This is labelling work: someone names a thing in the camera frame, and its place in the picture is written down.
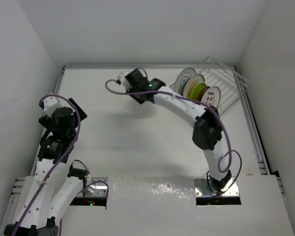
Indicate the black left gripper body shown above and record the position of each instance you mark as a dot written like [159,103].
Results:
[45,120]

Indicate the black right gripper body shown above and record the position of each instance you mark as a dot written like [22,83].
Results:
[138,98]

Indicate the white plate red characters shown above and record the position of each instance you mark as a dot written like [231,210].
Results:
[212,96]

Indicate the dark brown patterned plate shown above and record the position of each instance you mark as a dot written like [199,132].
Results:
[201,93]

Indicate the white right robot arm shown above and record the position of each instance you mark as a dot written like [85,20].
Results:
[207,131]

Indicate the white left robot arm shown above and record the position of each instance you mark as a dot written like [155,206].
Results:
[41,213]

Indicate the white plate orange sunburst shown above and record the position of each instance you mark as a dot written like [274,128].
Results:
[191,83]

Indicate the lime green plate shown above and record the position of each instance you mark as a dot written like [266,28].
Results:
[196,90]

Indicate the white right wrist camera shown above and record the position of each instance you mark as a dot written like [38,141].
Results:
[122,80]

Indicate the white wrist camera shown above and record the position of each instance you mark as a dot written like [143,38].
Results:
[50,104]
[122,80]

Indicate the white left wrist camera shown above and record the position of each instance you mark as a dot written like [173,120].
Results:
[50,104]

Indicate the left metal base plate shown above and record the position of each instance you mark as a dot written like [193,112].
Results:
[96,187]

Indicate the metal base plate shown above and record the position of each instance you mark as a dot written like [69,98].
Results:
[205,188]
[96,187]

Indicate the metal wire dish rack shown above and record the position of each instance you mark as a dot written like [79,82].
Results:
[216,74]

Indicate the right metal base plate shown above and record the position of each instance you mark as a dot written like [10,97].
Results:
[205,188]

